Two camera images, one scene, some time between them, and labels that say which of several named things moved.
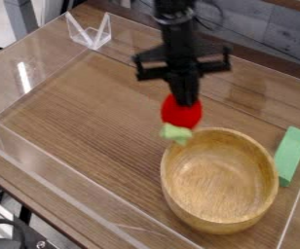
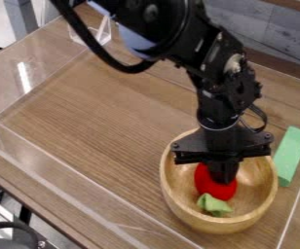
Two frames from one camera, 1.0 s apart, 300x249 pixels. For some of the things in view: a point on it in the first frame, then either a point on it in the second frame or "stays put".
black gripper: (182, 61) → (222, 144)
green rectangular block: (289, 152) stays put
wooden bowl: (219, 180) stays put
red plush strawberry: (178, 119) → (215, 192)
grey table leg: (21, 17) stays put
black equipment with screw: (25, 237) stays put
